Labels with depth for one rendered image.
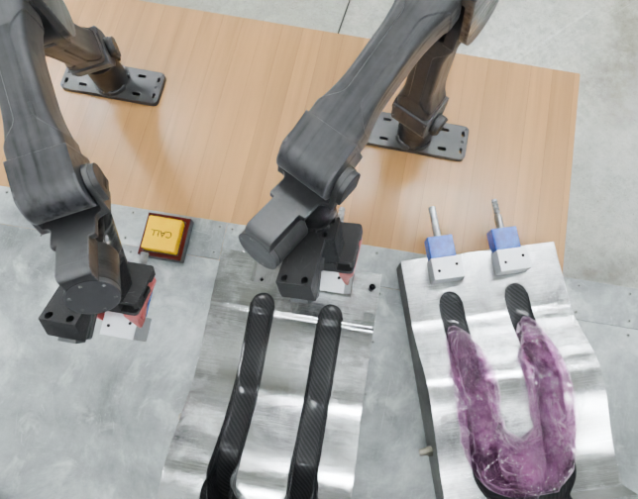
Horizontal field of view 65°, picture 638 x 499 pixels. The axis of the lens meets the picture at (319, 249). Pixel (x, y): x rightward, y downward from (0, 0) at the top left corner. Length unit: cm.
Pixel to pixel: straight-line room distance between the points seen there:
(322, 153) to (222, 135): 51
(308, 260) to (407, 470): 43
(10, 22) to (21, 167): 16
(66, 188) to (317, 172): 26
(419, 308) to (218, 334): 32
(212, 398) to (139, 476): 20
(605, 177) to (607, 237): 22
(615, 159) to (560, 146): 105
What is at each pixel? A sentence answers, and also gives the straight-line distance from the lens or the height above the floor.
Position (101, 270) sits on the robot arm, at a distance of 58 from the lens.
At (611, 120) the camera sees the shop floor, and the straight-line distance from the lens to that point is 218.
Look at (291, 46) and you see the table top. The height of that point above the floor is 80.
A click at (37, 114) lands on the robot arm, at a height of 121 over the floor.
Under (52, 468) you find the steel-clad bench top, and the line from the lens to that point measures 99.
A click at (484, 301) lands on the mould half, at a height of 86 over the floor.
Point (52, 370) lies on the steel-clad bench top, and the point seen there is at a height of 80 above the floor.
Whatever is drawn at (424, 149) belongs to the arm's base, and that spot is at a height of 81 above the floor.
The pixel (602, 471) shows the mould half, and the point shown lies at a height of 87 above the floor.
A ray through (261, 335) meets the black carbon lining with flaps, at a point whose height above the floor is 88.
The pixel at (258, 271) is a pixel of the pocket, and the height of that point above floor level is 86.
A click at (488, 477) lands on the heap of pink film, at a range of 83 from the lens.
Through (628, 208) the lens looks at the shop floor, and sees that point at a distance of 206.
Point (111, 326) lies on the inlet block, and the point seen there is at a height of 96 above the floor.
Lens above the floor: 168
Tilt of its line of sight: 75 degrees down
